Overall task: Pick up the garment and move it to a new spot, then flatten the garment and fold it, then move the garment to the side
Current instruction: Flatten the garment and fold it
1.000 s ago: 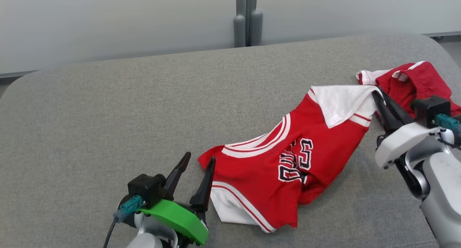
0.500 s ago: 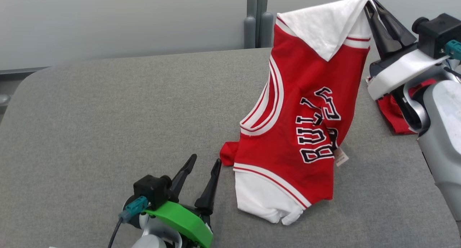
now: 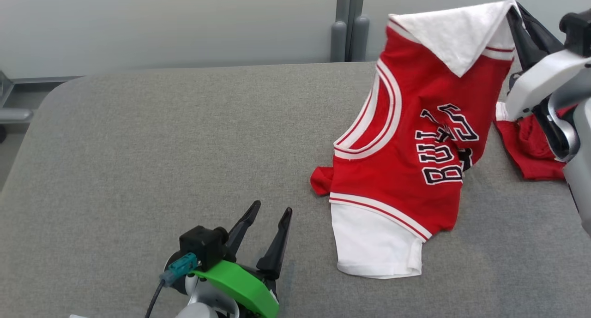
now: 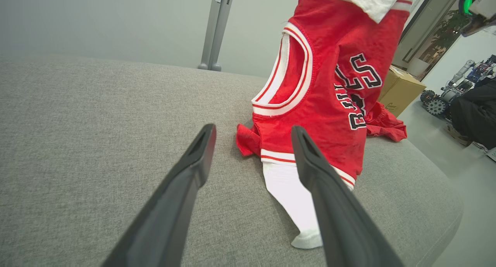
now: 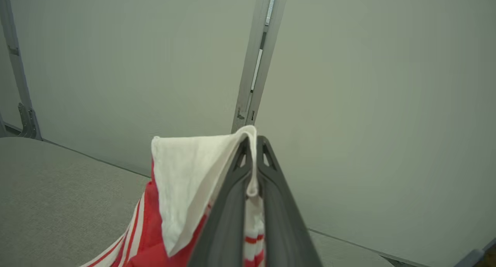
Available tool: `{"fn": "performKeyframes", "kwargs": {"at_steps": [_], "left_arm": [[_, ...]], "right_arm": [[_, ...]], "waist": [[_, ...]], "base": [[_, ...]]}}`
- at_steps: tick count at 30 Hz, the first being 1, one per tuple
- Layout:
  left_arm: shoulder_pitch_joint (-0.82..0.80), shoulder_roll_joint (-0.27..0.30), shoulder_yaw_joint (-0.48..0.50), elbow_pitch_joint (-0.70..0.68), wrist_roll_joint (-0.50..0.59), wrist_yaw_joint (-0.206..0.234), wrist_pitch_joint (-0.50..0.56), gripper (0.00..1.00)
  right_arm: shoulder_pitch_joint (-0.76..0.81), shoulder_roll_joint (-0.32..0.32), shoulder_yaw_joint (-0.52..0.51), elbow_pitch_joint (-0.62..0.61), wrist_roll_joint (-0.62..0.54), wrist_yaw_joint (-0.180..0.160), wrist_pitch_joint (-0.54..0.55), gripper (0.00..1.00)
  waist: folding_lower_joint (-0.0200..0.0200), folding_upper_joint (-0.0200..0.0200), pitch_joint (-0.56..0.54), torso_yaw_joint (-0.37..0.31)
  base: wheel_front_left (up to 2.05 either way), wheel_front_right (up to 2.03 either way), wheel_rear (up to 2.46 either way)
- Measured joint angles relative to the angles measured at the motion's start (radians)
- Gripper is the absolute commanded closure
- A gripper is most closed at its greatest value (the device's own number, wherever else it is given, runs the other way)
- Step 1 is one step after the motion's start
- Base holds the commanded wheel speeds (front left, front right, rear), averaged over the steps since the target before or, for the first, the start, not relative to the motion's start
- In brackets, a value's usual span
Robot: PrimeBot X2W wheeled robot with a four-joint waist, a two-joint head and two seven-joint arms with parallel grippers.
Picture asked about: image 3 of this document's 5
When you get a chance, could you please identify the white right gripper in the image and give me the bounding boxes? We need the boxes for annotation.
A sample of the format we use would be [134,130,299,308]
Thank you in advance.
[505,2,591,120]

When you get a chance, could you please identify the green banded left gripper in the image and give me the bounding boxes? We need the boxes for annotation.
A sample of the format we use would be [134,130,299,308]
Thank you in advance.
[192,200,293,318]

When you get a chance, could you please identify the red shorts with white stripe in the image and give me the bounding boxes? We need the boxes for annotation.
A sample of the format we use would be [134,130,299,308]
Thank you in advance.
[493,101,578,181]

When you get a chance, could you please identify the red white basketball jersey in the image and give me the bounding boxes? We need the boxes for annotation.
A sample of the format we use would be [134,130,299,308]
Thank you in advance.
[310,0,523,280]

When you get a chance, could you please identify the teal plug black cable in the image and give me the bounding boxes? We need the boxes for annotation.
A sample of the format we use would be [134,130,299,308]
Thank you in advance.
[145,252,199,318]

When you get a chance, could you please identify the grey metal frame post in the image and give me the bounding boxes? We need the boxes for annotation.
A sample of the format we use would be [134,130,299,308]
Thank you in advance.
[350,0,371,63]
[330,0,348,63]

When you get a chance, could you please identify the grey metal frame leg left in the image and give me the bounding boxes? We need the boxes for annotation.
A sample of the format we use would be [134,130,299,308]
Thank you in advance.
[0,70,36,125]

